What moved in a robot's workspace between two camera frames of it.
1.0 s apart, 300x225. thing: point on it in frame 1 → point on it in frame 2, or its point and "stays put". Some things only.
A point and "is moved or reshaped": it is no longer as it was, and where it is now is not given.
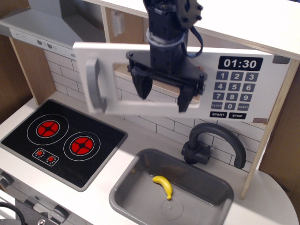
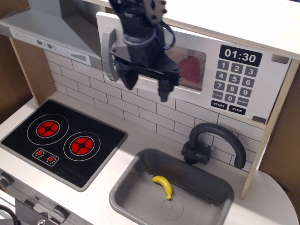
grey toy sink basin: x=198 y=198 stays put
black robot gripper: x=172 y=63 → x=145 y=54
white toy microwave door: x=242 y=86 is moved or reshaped
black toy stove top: x=70 y=145 stays put
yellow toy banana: x=167 y=184 stays put
